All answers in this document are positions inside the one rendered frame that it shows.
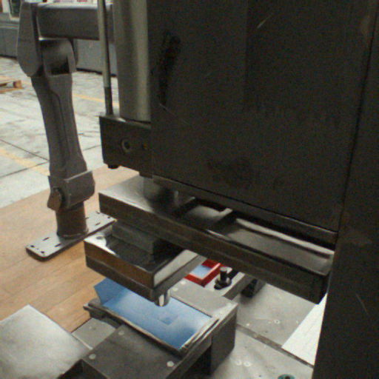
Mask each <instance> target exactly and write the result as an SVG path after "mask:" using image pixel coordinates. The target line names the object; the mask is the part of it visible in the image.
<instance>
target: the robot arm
mask: <svg viewBox="0 0 379 379"><path fill-rule="evenodd" d="M106 8H107V29H108V39H109V43H112V44H113V47H114V46H115V39H114V28H113V6H112V3H106ZM36 15H37V21H36ZM37 22H38V26H37ZM38 29H39V34H40V36H41V37H42V38H39V37H38ZM78 39H86V40H95V41H100V38H99V28H98V11H97V3H82V2H74V1H73V0H53V2H52V3H43V1H23V2H22V3H21V4H20V11H19V28H18V37H17V45H16V55H17V59H18V62H19V66H20V68H21V70H22V71H23V72H24V73H25V74H26V75H27V77H30V81H31V84H32V87H33V89H34V90H35V93H36V97H37V99H38V101H39V103H40V107H41V113H42V117H43V121H44V128H45V132H46V136H47V144H48V150H49V160H50V163H49V171H50V174H49V175H47V177H48V182H49V185H50V196H49V198H48V201H47V208H49V209H51V210H53V211H55V216H56V226H57V227H56V229H55V230H53V231H52V232H51V233H49V234H47V235H45V236H42V237H40V238H38V239H36V240H34V241H32V242H30V243H28V244H25V249H26V251H27V252H29V253H30V254H32V255H34V256H36V257H37V258H39V260H41V261H48V260H50V259H51V258H52V257H54V256H55V255H58V254H60V253H62V252H63V251H65V250H67V249H69V248H70V247H72V246H75V245H77V244H78V243H79V242H81V241H83V240H84V239H85V238H88V237H90V236H91V235H94V234H95V233H97V232H98V231H101V230H102V229H103V228H105V227H108V226H109V225H111V224H113V223H115V219H114V218H112V217H110V216H108V215H105V214H104V213H100V212H99V210H95V211H92V212H90V213H88V214H85V210H84V201H86V200H89V199H90V198H91V197H93V196H94V194H95V179H94V177H93V171H92V170H89V169H88V167H87V163H86V161H85V160H84V156H83V153H82V151H81V146H80V143H79V138H78V130H77V124H76V117H75V111H74V106H73V76H72V73H76V65H77V63H78V59H79V48H78Z"/></svg>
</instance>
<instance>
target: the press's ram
mask: <svg viewBox="0 0 379 379"><path fill-rule="evenodd" d="M98 204H99V212H100V213H104V214H105V215H108V216H110V217H112V218H114V219H116V220H118V221H117V222H115V223H113V224H111V225H109V226H108V227H105V228H103V229H102V230H101V231H99V232H97V233H95V234H94V235H91V236H90V237H88V238H85V239H84V240H83V243H84V254H85V262H87V267H89V268H91V269H92V270H93V271H94V272H97V273H98V274H101V275H103V276H104V277H106V278H109V279H110V280H111V281H113V282H115V283H117V284H119V285H120V286H122V287H125V288H127V289H128V290H130V291H132V292H134V293H136V294H137V295H139V296H141V297H142V298H145V299H147V300H148V301H151V302H154V304H155V305H156V306H158V307H164V306H166V305H167V304H168V303H169V302H170V288H171V287H173V286H174V285H176V284H177V283H178V282H179V281H181V280H182V278H184V277H185V276H186V275H188V274H190V273H191V271H193V270H194V269H195V268H197V267H198V265H200V264H202V263H203V262H204V261H205V260H206V259H210V260H213V261H215V262H218V263H220V264H223V265H225V266H227V267H229V268H230V269H234V270H236V271H238V272H241V273H243V274H245V275H249V276H251V277H253V278H256V279H258V281H262V282H264V283H266V284H269V285H271V286H274V287H277V288H279V289H282V290H283V291H285V292H289V293H291V294H293V295H295V296H296V297H299V298H302V299H304V300H306V301H309V302H311V303H315V304H317V305H319V304H320V303H321V301H322V300H323V299H324V296H325V295H326V292H327V288H329V279H330V275H331V269H332V262H333V257H334V252H335V244H336V243H334V244H333V243H330V242H328V241H323V240H321V239H318V238H314V237H312V236H308V235H305V234H302V233H299V232H295V231H292V229H289V228H286V227H282V226H279V225H277V224H273V223H270V222H267V221H263V220H261V219H257V218H253V216H251V215H246V214H243V213H241V212H237V211H234V210H231V209H227V208H225V207H220V206H219V205H218V204H214V203H212V202H208V201H205V200H202V199H200V198H195V197H192V196H190V195H185V194H183V193H182V192H179V191H176V190H173V189H169V188H166V187H160V186H159V185H157V184H154V182H153V177H152V176H150V175H146V174H143V173H141V172H139V173H138V174H137V175H134V176H133V177H131V178H127V179H125V180H124V181H122V182H120V183H118V184H116V185H113V186H111V187H108V188H106V189H103V190H99V191H98Z"/></svg>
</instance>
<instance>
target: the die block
mask: <svg viewBox="0 0 379 379"><path fill-rule="evenodd" d="M236 312H238V310H237V311H235V312H234V313H233V314H232V315H231V316H230V317H229V318H228V319H227V321H226V322H225V323H223V324H222V325H221V327H220V328H219V329H218V330H217V331H216V332H215V333H214V335H213V336H211V337H210V338H209V339H208V340H207V342H206V343H205V344H204V345H203V346H202V347H201V348H200V349H199V350H198V351H197V352H196V353H195V354H194V355H193V356H192V357H191V358H190V359H189V360H188V361H187V362H186V363H185V364H184V365H183V366H182V367H181V368H180V369H179V370H178V371H177V372H176V374H175V375H174V376H173V377H171V378H170V379H179V378H180V377H181V376H182V375H183V374H184V373H185V372H186V371H187V370H188V369H189V368H190V367H191V366H192V365H193V366H195V367H197V368H198V369H200V370H202V371H204V372H206V373H207V374H208V375H211V374H212V373H213V372H214V371H215V370H216V369H217V368H218V367H219V365H220V363H221V362H222V361H223V360H224V358H226V357H227V356H228V355H229V353H230V352H231V351H232V350H233V348H234V347H235V325H236ZM82 366H83V372H84V379H101V378H100V377H99V376H97V375H96V374H94V373H93V371H91V370H89V369H88V368H87V367H86V366H84V365H83V364H82Z"/></svg>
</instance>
